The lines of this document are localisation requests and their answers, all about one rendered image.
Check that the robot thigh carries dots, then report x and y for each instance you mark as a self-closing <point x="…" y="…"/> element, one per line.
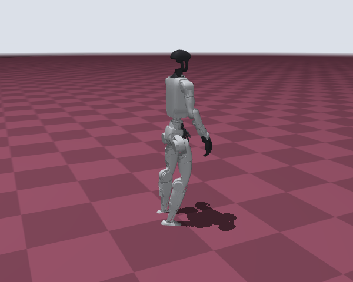
<point x="171" y="161"/>
<point x="184" y="159"/>

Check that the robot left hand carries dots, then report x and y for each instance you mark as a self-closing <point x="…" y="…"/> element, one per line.
<point x="185" y="132"/>

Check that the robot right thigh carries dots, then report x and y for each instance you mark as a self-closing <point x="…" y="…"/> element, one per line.
<point x="184" y="159"/>

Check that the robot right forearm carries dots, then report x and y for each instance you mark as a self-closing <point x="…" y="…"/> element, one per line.
<point x="197" y="122"/>

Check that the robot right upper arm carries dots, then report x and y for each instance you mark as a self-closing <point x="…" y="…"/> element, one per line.
<point x="187" y="89"/>

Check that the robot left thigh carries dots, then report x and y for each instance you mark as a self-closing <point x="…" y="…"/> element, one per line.
<point x="171" y="161"/>

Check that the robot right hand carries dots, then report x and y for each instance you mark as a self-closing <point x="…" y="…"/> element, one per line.
<point x="208" y="145"/>

